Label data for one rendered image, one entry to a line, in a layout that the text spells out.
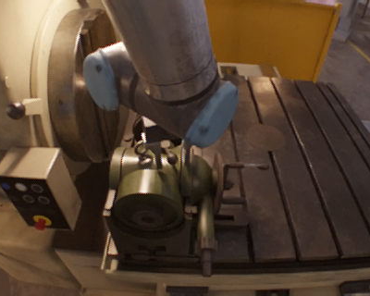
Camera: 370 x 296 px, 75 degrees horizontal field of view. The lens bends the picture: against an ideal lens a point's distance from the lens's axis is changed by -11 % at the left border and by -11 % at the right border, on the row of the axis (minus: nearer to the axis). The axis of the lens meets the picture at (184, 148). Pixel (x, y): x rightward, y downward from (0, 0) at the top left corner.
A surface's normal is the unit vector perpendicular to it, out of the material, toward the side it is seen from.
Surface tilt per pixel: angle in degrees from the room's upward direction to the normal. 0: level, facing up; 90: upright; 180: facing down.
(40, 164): 0
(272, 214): 0
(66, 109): 73
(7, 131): 90
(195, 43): 92
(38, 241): 0
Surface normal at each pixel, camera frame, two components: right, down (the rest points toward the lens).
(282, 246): 0.04, -0.73
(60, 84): 0.00, 0.20
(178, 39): 0.41, 0.75
